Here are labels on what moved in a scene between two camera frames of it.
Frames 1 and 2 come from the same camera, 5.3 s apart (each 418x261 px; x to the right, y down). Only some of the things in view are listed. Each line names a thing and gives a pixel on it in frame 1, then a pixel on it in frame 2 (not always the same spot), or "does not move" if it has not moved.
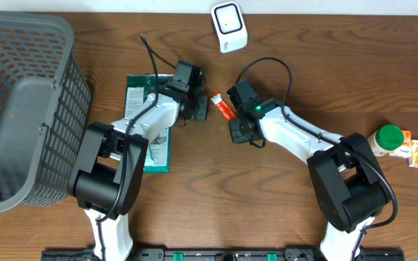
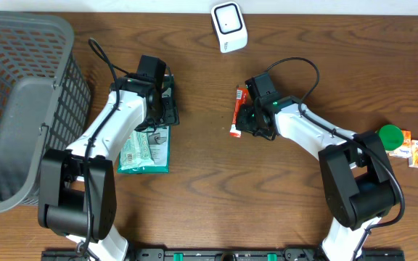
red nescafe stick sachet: x=226 y=110 to x=241 y=99
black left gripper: x=203 y=111 to x=171 y=117
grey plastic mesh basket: x=33 y=106 does not move
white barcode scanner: x=228 y=26 does not move
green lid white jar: x=386 y=138 does not move
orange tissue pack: x=405 y=149 does not move
